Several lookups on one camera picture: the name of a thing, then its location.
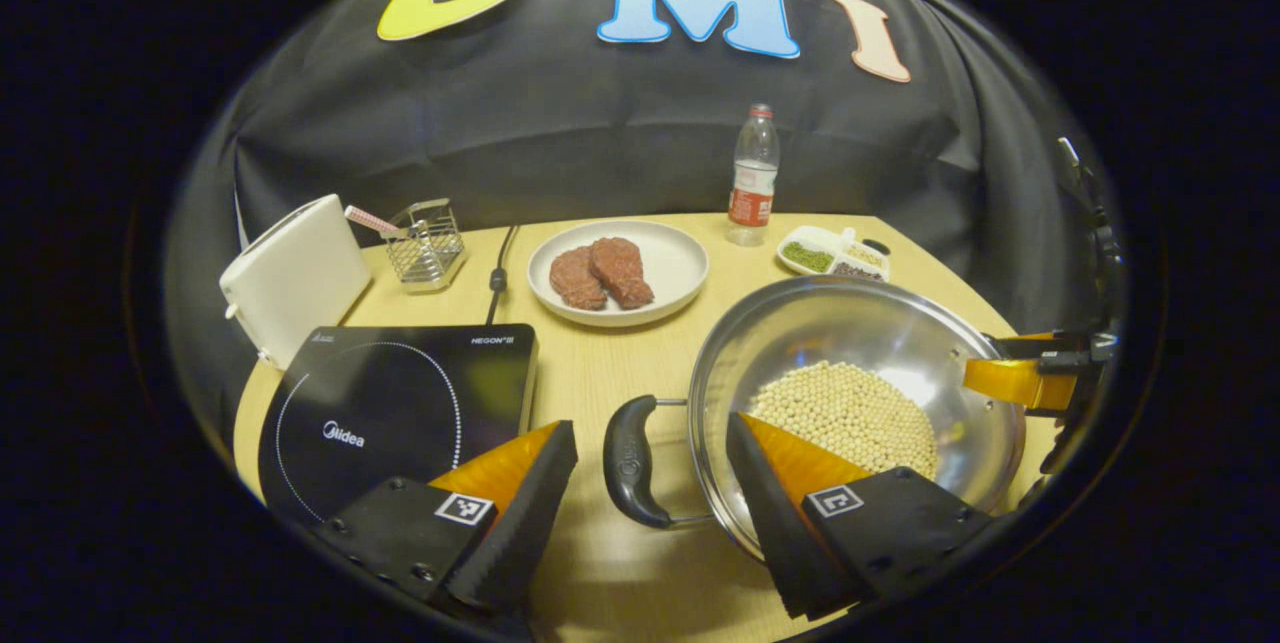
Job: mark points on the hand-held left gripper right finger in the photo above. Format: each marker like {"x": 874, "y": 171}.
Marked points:
{"x": 775, "y": 523}

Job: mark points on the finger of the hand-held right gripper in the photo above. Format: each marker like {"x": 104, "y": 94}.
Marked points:
{"x": 1020, "y": 383}
{"x": 1020, "y": 347}

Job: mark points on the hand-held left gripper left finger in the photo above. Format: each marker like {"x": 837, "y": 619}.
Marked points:
{"x": 520, "y": 533}

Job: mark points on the stainless steel pot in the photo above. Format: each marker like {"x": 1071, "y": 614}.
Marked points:
{"x": 850, "y": 323}

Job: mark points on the black induction cooktop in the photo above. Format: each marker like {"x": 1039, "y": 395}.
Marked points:
{"x": 400, "y": 393}

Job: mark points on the pile of soybeans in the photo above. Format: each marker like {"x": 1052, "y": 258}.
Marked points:
{"x": 850, "y": 413}

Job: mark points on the pile of dark beans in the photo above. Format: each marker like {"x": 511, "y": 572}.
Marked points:
{"x": 858, "y": 272}

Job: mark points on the pile of pale beans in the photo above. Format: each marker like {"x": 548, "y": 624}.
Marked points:
{"x": 866, "y": 255}

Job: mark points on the white divided dish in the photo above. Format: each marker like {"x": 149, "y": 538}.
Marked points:
{"x": 818, "y": 235}

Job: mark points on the pile of green beans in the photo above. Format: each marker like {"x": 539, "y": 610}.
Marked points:
{"x": 807, "y": 256}

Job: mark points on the white round plate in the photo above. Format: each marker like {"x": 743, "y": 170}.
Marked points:
{"x": 672, "y": 263}

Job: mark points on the clear plastic water bottle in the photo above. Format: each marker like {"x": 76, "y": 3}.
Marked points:
{"x": 752, "y": 193}

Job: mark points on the white toaster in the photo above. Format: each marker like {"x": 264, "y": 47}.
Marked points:
{"x": 300, "y": 273}

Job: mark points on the pink striped stick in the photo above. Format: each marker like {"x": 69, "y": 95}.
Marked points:
{"x": 370, "y": 220}

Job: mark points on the black backdrop cloth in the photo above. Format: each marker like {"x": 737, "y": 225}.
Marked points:
{"x": 600, "y": 123}

